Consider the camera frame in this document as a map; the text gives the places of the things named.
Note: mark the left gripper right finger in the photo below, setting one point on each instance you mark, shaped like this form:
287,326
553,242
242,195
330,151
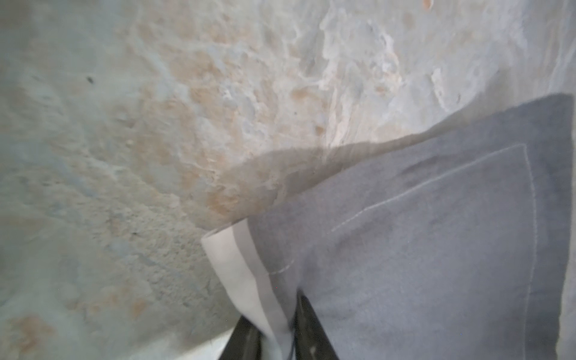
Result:
311,341

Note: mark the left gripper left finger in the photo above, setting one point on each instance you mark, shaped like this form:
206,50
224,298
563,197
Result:
244,342

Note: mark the grey pillowcase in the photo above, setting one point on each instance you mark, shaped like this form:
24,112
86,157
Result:
453,248

